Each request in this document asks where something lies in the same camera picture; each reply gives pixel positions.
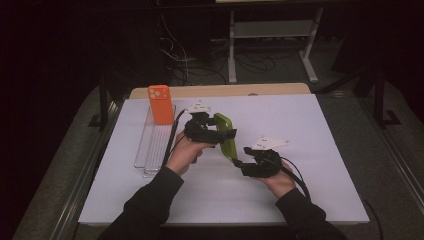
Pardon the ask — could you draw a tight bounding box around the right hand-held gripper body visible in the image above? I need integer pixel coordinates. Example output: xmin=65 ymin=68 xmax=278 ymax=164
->
xmin=240 ymin=135 xmax=291 ymax=178

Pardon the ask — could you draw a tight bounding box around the clear plastic rack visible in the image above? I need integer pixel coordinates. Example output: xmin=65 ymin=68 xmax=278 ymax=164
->
xmin=134 ymin=104 xmax=178 ymax=178

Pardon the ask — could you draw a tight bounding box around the green cartoon phone case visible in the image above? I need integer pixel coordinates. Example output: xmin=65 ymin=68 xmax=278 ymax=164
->
xmin=213 ymin=112 xmax=239 ymax=163

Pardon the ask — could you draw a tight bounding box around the black cable beside table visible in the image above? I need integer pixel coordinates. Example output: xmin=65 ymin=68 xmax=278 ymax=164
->
xmin=362 ymin=198 xmax=385 ymax=240

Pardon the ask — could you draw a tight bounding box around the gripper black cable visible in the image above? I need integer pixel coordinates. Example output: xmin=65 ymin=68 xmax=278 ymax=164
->
xmin=162 ymin=109 xmax=186 ymax=168
xmin=279 ymin=156 xmax=313 ymax=202

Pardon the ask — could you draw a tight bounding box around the aluminium rail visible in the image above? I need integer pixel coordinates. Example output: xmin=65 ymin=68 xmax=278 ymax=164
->
xmin=361 ymin=96 xmax=424 ymax=209
xmin=49 ymin=99 xmax=122 ymax=240

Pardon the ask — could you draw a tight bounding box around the person's left hand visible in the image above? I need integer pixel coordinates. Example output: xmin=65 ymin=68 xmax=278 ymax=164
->
xmin=165 ymin=131 xmax=215 ymax=177

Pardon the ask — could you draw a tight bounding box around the person's right hand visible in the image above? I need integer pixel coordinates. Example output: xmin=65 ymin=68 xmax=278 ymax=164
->
xmin=256 ymin=161 xmax=297 ymax=200

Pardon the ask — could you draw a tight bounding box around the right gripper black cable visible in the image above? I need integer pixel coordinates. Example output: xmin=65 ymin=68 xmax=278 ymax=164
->
xmin=279 ymin=156 xmax=313 ymax=202

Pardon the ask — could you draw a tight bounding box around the tangle of floor cables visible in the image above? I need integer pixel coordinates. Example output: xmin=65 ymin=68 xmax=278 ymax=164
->
xmin=156 ymin=13 xmax=278 ymax=84

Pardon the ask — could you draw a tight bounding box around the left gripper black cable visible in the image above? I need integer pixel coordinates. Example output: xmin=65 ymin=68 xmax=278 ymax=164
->
xmin=162 ymin=109 xmax=186 ymax=168

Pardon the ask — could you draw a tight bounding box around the white metal desk frame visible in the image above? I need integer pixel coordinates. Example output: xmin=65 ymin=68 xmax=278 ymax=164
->
xmin=227 ymin=8 xmax=324 ymax=84

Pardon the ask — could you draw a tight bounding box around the orange phone case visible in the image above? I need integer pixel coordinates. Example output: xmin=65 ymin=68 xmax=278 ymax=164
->
xmin=147 ymin=84 xmax=175 ymax=126

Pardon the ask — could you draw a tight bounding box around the black metal stand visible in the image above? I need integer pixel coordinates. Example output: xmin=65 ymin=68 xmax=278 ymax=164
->
xmin=372 ymin=66 xmax=402 ymax=129
xmin=88 ymin=76 xmax=112 ymax=132

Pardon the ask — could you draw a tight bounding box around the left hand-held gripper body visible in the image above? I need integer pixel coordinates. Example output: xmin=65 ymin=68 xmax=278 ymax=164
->
xmin=184 ymin=101 xmax=225 ymax=145

